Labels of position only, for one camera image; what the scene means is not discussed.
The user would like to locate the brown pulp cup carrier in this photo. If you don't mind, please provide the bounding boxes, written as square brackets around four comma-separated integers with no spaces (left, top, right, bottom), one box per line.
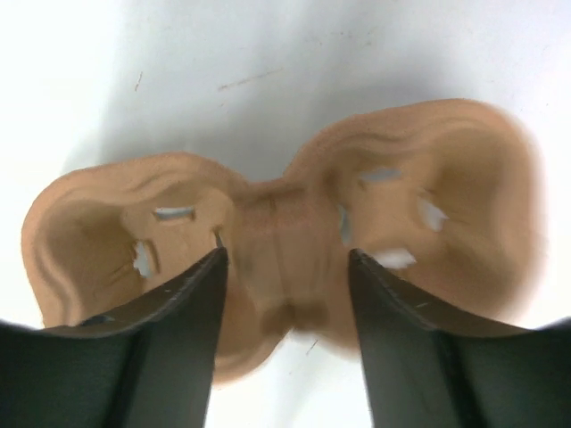
[21,99,541,383]

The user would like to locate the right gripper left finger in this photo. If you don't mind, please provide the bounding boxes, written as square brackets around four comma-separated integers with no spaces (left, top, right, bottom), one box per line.
[1,248,228,427]

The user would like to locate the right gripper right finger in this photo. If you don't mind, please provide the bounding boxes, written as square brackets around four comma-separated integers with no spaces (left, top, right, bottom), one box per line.
[349,250,570,427]

